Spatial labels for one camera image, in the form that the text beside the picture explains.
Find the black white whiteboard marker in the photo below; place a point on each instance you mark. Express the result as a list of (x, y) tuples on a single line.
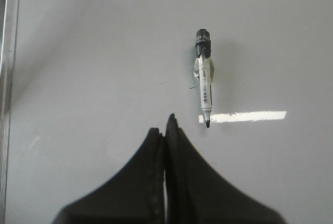
[(204, 72)]

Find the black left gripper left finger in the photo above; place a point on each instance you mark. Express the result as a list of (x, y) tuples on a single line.
[(133, 195)]

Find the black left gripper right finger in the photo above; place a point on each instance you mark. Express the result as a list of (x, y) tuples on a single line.
[(198, 194)]

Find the white whiteboard with aluminium frame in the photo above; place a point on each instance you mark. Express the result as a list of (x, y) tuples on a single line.
[(84, 80)]

